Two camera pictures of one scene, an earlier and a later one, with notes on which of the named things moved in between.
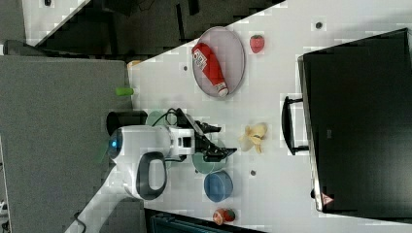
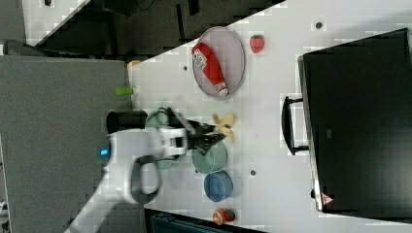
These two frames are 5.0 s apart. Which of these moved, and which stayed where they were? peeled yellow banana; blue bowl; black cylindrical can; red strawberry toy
Moved: peeled yellow banana
Stayed: blue bowl; black cylindrical can; red strawberry toy
